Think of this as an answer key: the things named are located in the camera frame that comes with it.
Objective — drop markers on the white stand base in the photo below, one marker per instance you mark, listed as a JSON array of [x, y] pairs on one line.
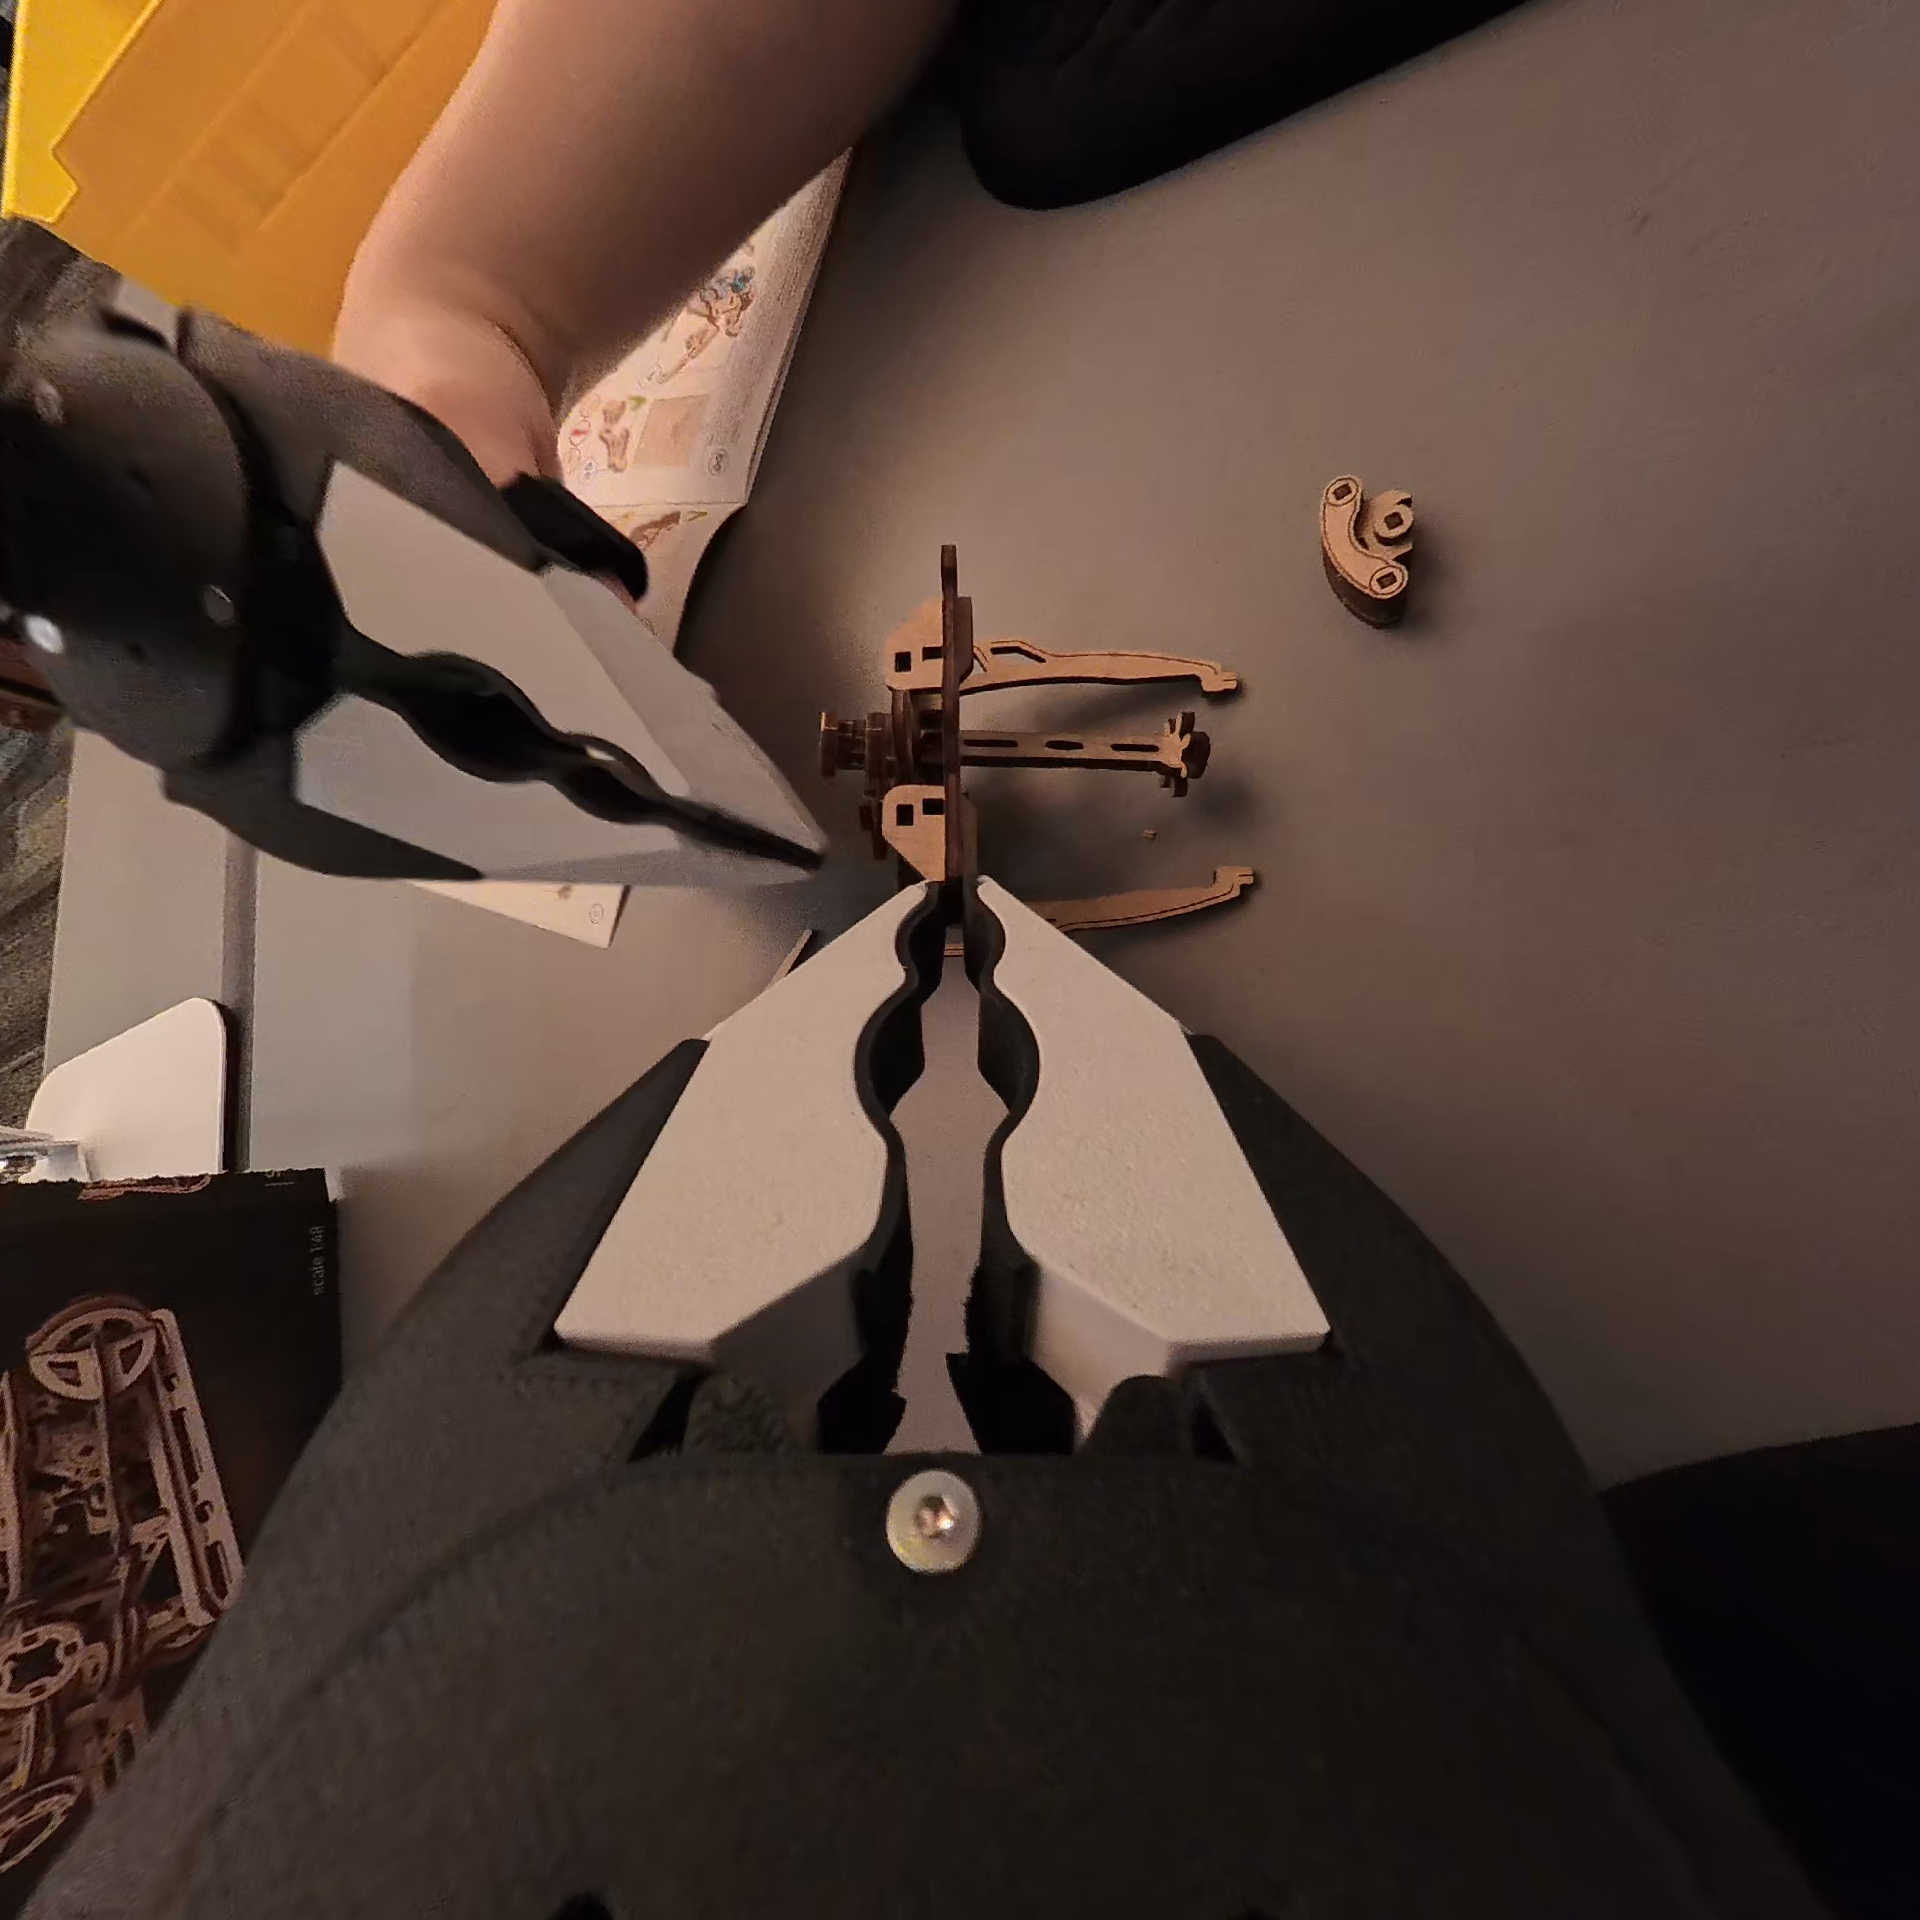
[[135, 1095]]

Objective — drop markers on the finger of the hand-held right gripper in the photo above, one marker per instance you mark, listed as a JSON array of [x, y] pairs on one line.
[[495, 599], [434, 809]]

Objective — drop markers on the black wrist rest pad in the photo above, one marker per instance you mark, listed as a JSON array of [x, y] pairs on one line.
[[1201, 89]]

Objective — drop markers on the wooden model assembly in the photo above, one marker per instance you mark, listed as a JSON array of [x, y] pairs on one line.
[[954, 779]]

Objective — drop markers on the person's dark clothing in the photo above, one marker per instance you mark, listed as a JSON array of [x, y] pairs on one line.
[[1799, 1680]]

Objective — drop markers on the illustrated instruction booklet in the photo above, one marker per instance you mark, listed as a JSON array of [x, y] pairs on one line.
[[705, 405]]

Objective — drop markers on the yellow plastic bin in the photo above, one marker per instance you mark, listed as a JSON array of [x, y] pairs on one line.
[[224, 135]]

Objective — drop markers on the person's right hand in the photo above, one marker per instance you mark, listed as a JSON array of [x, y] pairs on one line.
[[451, 359]]

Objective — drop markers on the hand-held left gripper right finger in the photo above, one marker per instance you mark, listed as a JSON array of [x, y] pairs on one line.
[[1140, 1201]]

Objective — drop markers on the clear acrylic holder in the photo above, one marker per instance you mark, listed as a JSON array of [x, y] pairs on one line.
[[36, 1155]]

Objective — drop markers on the black model kit box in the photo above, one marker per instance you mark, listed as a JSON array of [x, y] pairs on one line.
[[150, 1276]]

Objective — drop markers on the curved wooden part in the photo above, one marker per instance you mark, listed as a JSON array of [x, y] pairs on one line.
[[1350, 563]]

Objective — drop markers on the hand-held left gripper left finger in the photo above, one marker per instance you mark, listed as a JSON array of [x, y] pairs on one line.
[[750, 1201]]

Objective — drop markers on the wooden lever part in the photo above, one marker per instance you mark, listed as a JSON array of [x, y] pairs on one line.
[[1155, 906]]

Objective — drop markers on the person's right forearm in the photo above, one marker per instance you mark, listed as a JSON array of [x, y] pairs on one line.
[[675, 148]]

